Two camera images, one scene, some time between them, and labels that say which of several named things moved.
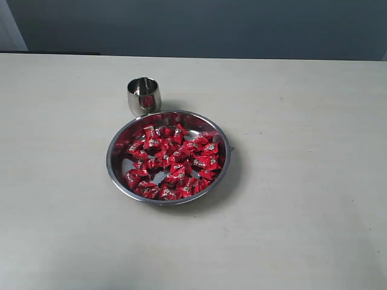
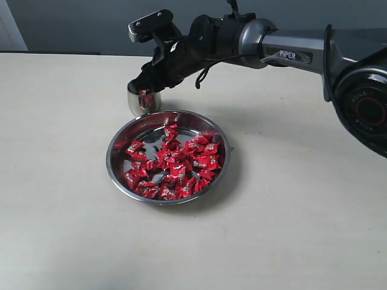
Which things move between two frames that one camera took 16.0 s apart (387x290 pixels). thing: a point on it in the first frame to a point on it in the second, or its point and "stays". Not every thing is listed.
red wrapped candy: (167, 193) stays
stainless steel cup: (144, 96) stays
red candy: (179, 133) to (171, 132)
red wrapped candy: (132, 178) stays
